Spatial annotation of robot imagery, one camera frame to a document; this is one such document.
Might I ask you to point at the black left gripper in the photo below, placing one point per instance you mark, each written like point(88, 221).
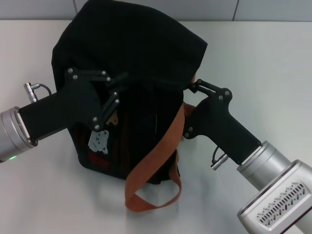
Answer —
point(73, 102)

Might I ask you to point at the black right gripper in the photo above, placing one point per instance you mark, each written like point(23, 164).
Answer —
point(219, 122)

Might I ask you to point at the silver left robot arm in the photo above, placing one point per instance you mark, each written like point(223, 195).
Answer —
point(12, 131)

